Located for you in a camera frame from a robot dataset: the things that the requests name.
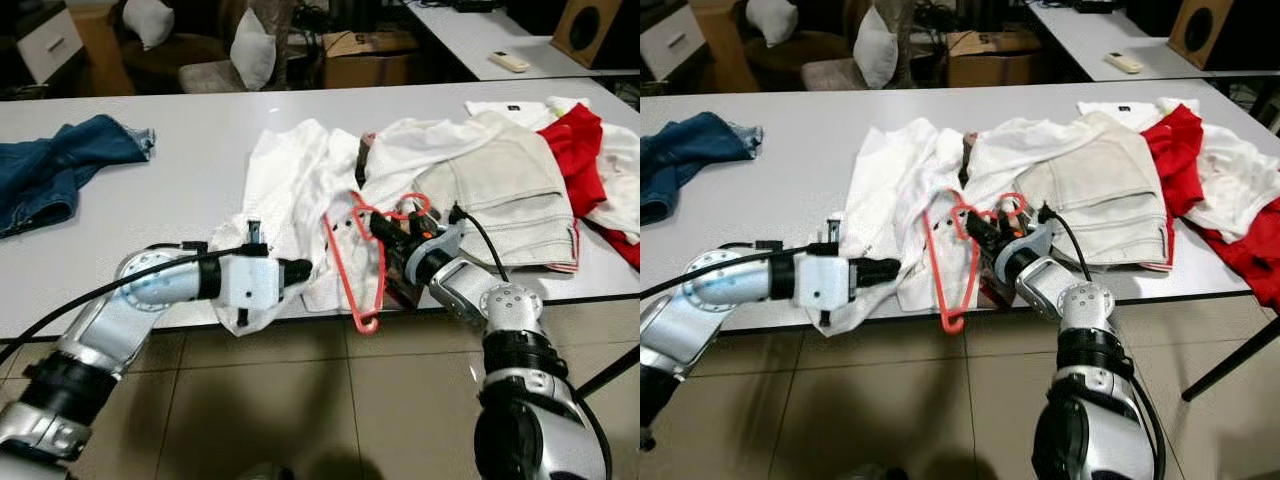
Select red heart-shaped clothes hanger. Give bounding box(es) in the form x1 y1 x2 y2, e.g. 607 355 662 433
925 192 1029 336
322 190 433 336

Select white long shirt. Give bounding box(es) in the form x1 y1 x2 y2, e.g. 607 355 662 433
208 120 386 338
815 118 986 338

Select blue denim shorts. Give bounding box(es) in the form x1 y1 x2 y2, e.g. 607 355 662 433
640 112 763 226
0 114 156 239

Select beige shorts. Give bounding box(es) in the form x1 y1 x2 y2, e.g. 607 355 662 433
412 125 583 274
1020 118 1176 271

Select plain cardboard box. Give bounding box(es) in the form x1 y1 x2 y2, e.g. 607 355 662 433
322 30 421 89
945 30 1041 89

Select white t-shirt with label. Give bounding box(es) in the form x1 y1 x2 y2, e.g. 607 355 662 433
465 97 641 241
1078 97 1280 246

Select red shirt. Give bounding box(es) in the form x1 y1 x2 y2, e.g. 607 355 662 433
540 103 641 271
1140 103 1280 311

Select white side table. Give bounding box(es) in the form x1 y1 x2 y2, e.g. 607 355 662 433
405 0 641 81
1025 0 1280 83

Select grey upholstered chair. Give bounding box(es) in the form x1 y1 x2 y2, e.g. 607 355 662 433
800 0 926 91
180 0 301 93

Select white pillow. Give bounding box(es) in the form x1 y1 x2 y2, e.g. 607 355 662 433
745 0 799 48
853 8 899 89
230 8 277 91
122 0 176 51

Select brown chair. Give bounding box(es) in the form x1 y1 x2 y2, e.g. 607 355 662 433
745 30 851 71
118 30 231 93

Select wooden loudspeaker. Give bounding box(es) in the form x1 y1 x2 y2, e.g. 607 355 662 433
1168 0 1280 71
552 0 641 69

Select dark sideboard with white drawers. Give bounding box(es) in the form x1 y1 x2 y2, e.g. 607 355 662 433
640 0 721 81
0 0 101 98

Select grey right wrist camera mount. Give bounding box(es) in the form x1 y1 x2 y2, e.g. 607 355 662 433
428 222 467 263
1020 222 1059 263

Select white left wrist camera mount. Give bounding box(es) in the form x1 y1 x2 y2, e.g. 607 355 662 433
215 253 288 313
793 252 863 311

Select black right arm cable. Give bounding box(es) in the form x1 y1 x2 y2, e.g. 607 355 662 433
448 205 511 286
1040 205 1101 271

